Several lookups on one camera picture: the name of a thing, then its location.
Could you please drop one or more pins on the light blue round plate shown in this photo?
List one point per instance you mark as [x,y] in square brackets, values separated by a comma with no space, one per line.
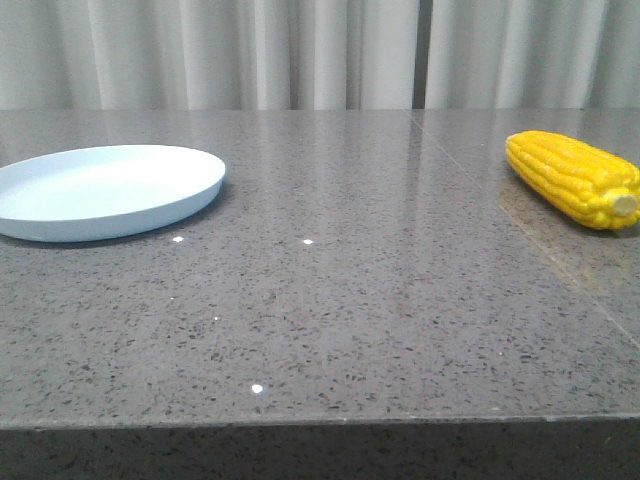
[106,192]

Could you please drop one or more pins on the yellow corn cob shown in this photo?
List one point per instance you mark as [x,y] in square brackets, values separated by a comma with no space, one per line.
[595,188]

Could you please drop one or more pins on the white pleated curtain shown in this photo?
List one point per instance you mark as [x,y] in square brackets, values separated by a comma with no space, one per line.
[320,55]

